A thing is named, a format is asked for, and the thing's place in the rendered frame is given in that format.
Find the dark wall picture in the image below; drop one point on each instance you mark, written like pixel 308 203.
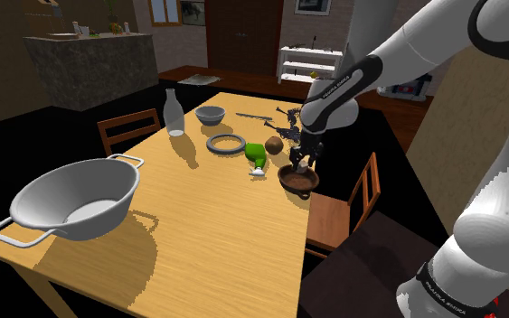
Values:
pixel 193 12

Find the clear glass bottle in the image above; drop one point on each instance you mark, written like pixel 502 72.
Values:
pixel 174 119

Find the dark brown door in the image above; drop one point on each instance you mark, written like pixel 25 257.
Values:
pixel 243 35

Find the stone kitchen island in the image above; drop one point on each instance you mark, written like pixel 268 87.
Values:
pixel 91 70

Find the brown bowl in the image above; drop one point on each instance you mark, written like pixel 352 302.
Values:
pixel 298 181

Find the white red blue box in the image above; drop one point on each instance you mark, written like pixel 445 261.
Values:
pixel 406 89

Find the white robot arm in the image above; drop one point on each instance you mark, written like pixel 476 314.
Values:
pixel 417 44

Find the pale framed wall picture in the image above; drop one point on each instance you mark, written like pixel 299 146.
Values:
pixel 312 6

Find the grey knife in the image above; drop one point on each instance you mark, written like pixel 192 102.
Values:
pixel 254 116

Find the black branched ornament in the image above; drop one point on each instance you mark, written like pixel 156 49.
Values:
pixel 291 131

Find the light wooden table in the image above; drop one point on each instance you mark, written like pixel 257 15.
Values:
pixel 218 229

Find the wooden framed window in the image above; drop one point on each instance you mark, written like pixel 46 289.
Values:
pixel 165 11

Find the brown round fruit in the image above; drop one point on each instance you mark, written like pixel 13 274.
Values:
pixel 274 145

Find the white shelf unit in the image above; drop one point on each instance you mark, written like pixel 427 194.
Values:
pixel 309 52

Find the brown wooden chair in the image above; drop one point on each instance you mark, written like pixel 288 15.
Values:
pixel 126 119
pixel 327 216

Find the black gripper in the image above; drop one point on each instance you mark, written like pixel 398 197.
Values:
pixel 307 147

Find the small grey bowl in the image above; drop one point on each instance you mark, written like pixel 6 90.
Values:
pixel 210 116

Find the small white object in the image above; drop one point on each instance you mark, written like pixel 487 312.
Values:
pixel 302 167

